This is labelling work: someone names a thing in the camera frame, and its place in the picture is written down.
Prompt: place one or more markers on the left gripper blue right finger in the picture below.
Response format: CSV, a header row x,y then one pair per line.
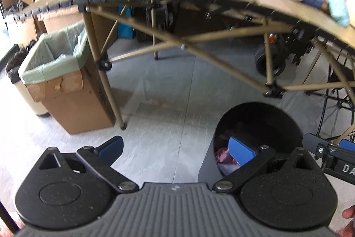
x,y
239,162

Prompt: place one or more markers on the black round trash bin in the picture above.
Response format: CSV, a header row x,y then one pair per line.
x,y
254,122

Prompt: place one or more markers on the black folding chair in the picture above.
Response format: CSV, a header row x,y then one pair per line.
x,y
341,76

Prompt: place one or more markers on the tan folding table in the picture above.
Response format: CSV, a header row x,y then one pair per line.
x,y
271,16

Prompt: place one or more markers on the beige bin with black liner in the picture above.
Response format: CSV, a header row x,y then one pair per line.
x,y
12,71

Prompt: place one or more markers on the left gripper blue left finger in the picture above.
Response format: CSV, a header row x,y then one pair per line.
x,y
98,161

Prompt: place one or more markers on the light blue plush toy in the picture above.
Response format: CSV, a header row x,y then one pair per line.
x,y
339,12

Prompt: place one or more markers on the red white can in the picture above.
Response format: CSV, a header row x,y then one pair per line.
x,y
272,38

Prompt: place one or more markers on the cardboard box with green liner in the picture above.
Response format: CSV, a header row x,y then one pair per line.
x,y
60,73

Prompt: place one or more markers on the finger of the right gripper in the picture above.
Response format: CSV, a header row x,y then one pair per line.
x,y
319,147
347,145

